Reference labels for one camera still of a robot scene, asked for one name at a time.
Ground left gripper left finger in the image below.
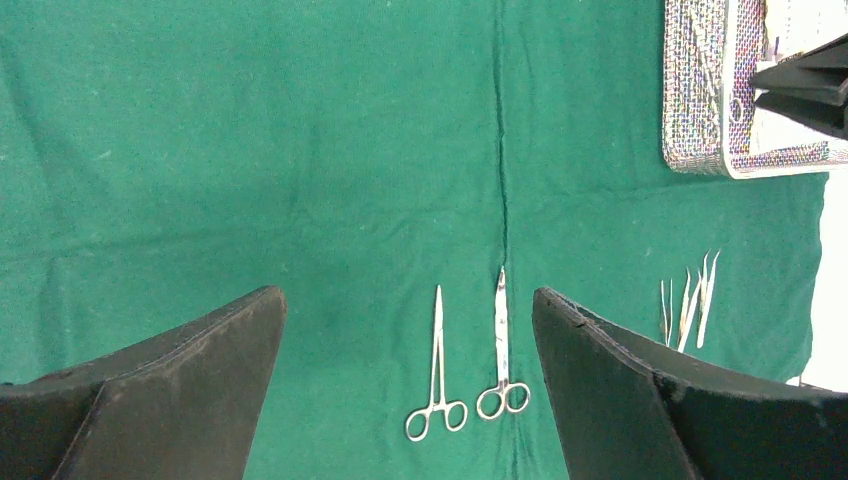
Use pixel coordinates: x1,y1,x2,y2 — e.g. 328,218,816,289
1,286,287,479

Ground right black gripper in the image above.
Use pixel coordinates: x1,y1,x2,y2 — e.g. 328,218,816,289
749,35,847,140

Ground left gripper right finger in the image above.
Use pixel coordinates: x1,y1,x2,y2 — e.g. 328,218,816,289
532,287,847,479

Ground clear gauze packet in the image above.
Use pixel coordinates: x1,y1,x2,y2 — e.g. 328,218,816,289
763,0,847,63

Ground thin steel tweezers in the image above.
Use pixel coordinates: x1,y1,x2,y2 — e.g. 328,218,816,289
660,280,674,347

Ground steel surgical scissors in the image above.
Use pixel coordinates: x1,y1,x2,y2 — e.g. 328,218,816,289
475,266,532,421

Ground metal wire mesh tray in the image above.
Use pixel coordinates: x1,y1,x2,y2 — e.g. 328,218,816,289
662,1,847,179

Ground steel haemostat clamp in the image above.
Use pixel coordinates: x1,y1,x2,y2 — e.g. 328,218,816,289
404,285,469,443

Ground dark green surgical cloth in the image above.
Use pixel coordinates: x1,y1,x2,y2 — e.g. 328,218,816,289
1,1,827,479

